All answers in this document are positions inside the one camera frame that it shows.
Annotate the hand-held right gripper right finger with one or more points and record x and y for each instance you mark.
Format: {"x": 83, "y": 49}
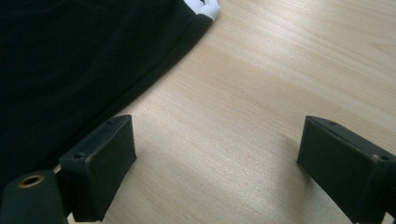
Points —
{"x": 342, "y": 168}

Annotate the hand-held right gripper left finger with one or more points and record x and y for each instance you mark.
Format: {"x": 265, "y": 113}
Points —
{"x": 99, "y": 168}

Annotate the black garment with white lining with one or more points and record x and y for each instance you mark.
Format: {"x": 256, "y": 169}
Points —
{"x": 77, "y": 68}

